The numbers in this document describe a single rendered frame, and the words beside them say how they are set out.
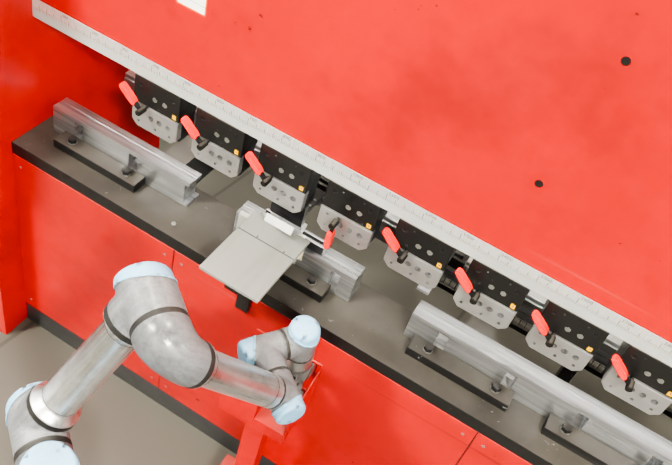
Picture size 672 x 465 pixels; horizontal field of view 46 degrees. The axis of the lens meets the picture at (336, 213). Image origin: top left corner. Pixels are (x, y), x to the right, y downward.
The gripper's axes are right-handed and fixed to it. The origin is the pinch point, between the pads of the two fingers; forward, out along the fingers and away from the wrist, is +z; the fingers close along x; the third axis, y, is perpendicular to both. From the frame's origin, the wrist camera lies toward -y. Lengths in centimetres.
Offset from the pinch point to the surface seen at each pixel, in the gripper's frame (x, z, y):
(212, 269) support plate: 29.8, -26.1, 9.3
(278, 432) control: -3.0, 2.2, -6.5
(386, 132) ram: 3, -71, 35
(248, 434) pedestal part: 6.2, 20.4, -3.1
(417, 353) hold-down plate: -25.3, -15.0, 24.3
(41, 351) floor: 95, 74, 8
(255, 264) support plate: 21.8, -25.4, 17.4
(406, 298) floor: -9, 83, 114
